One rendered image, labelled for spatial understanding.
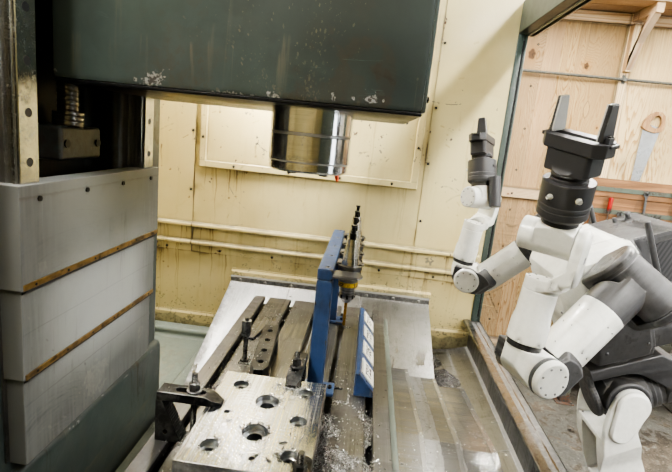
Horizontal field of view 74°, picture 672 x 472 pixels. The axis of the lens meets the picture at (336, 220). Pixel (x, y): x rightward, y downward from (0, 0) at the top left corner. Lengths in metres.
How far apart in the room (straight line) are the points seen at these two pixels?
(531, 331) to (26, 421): 0.93
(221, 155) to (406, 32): 1.35
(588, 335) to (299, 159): 0.65
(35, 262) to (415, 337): 1.40
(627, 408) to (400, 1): 1.09
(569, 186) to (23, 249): 0.92
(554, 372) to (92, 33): 1.02
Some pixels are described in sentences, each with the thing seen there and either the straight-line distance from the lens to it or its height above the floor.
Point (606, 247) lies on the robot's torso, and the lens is 1.20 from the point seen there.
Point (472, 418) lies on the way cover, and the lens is 1.58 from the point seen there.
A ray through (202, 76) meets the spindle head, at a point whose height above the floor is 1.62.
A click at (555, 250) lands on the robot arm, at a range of 0.92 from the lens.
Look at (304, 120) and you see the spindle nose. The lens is 0.83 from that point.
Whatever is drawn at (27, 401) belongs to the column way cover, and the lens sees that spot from 1.02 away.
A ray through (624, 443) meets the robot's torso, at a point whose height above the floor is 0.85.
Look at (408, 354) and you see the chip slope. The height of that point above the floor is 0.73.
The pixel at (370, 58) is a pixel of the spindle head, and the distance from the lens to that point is 0.78.
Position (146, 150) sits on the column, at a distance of 1.22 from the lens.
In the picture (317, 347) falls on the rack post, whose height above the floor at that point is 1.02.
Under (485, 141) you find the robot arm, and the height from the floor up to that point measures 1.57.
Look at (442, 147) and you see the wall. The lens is 1.92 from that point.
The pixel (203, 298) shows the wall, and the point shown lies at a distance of 2.18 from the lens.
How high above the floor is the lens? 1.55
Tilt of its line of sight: 11 degrees down
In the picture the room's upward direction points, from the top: 6 degrees clockwise
